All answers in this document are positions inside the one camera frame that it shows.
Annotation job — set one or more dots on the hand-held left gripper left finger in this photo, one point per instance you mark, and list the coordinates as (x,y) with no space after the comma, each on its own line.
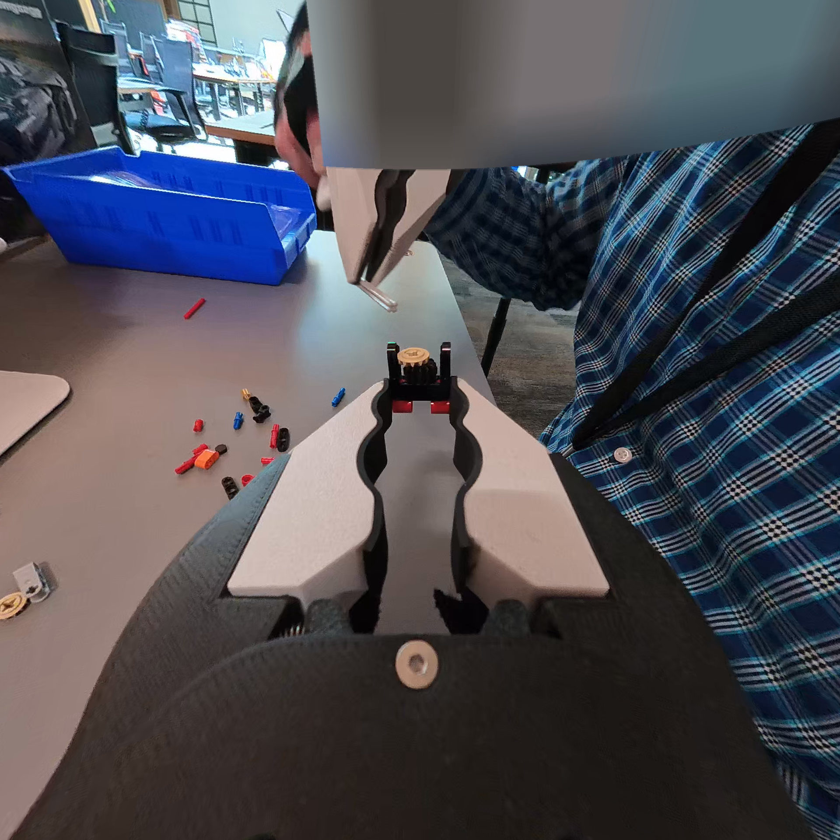
(308,525)

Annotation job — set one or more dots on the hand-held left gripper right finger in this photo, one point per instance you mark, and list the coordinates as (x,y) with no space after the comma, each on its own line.
(531,525)

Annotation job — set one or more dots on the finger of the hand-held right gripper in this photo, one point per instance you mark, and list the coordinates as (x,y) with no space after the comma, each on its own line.
(426,197)
(351,216)

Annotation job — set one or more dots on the grey lego axle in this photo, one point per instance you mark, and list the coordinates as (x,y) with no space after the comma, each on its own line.
(380,296)

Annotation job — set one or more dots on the tan lego gear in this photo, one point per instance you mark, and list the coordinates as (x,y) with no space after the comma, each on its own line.
(413,356)

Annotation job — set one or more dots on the black lego frame assembly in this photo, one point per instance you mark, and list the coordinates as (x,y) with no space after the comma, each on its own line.
(420,394)

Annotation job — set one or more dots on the person's right forearm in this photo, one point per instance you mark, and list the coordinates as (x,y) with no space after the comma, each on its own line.
(512,243)

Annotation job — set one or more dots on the orange lego piece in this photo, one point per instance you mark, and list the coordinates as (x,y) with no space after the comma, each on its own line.
(207,459)

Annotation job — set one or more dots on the scattered small lego pins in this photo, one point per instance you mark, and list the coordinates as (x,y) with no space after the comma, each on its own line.
(261,411)

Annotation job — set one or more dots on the thin red lego axle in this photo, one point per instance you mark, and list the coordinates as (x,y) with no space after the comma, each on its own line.
(194,308)

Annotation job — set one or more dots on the dark printed lego box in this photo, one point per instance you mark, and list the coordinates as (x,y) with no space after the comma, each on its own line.
(33,98)

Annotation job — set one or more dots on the short grey lego beam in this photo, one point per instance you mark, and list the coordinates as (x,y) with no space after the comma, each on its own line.
(33,581)

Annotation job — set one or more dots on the tan round lego piece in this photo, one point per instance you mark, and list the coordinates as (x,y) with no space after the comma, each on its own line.
(12,605)

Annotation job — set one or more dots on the person's right hand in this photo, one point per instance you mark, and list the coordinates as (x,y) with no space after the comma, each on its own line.
(295,161)

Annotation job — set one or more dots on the wooden edged office table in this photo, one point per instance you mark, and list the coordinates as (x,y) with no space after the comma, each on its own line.
(243,128)

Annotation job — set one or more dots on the blue plastic bin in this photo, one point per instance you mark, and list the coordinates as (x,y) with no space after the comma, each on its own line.
(164,243)

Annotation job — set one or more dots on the person's plaid shirt torso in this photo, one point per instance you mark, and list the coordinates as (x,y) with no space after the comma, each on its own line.
(722,525)

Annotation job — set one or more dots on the clear plastic bags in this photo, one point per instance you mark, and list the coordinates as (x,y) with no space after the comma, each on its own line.
(124,180)

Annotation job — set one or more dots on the black mesh office chair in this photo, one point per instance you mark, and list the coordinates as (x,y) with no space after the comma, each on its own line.
(98,85)

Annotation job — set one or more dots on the white book stand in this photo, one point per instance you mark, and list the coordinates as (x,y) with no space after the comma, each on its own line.
(26,407)

